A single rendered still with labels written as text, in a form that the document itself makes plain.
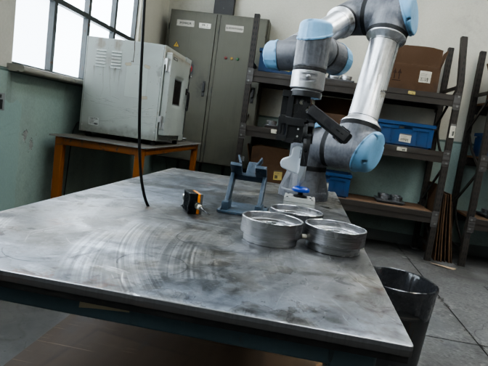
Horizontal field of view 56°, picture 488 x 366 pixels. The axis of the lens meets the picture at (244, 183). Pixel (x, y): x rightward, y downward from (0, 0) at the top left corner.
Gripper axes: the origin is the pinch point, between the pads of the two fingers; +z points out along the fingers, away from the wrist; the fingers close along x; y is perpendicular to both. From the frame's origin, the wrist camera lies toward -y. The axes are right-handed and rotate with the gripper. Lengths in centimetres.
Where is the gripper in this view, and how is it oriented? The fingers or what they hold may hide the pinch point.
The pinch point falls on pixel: (301, 181)
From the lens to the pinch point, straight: 105.3
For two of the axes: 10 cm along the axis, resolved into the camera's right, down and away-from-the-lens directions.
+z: -1.4, 9.8, 1.2
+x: -1.3, 1.0, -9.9
